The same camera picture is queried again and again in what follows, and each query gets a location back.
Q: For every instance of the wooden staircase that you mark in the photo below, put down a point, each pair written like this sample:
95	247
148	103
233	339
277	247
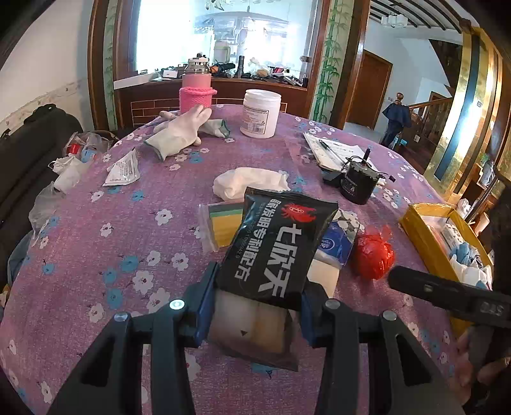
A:
427	119

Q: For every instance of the wooden counter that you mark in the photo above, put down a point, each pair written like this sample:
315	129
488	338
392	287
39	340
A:
151	99

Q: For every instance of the blue glove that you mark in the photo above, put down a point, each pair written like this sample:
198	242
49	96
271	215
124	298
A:
463	253

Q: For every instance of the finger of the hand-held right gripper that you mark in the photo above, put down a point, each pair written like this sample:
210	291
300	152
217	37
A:
439	291

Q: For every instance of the white plastic bag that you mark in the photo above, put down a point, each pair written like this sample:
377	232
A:
247	181

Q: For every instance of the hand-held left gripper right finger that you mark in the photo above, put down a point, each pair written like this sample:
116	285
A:
309	323

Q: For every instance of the black pen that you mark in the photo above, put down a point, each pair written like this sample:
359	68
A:
331	149

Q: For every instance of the clear bag of coloured cloths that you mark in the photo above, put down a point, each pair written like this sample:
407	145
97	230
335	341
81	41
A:
223	227

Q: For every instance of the black cylindrical motor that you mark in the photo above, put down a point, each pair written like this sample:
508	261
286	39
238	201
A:
359	183

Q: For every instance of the black flashlight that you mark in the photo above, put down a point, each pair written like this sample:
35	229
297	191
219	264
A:
240	67

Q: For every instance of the yellow-rimmed cardboard box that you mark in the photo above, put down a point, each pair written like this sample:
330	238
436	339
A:
419	223

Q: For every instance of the blue and white tissue pack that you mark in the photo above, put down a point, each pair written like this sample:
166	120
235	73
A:
339	243

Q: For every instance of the person's right hand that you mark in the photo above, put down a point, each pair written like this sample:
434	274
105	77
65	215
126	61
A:
465	359

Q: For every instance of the pink bottle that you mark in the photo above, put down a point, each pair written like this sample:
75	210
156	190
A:
195	91

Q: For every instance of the clear empty plastic bag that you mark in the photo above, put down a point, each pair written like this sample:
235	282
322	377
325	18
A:
44	203

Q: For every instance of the white patterned tissue pack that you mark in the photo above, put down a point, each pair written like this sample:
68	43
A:
453	235

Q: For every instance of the black snack packet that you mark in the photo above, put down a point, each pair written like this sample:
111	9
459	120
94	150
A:
275	247

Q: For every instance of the white wrapper packet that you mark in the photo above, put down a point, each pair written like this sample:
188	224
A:
121	169

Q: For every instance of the white cloth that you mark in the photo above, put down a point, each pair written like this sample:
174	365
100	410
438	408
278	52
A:
473	273

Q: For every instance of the white plastic jar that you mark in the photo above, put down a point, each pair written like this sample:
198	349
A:
259	115

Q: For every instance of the white work glove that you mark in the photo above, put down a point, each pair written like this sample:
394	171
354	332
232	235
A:
175	135
215	127

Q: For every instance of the clear bag with white sponge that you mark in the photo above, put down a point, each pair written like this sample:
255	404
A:
247	319

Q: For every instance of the white face masks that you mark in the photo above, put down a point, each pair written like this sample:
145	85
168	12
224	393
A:
70	171

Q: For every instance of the black suitcase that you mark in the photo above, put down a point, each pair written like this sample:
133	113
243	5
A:
32	159

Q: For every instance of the paper notebook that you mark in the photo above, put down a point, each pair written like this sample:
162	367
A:
353	149

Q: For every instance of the brown wooden door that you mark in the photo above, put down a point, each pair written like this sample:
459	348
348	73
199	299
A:
369	91

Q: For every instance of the clear plastic bag with red item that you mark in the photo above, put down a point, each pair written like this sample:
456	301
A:
92	143

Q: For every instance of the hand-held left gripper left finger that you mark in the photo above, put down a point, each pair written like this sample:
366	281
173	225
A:
205	307

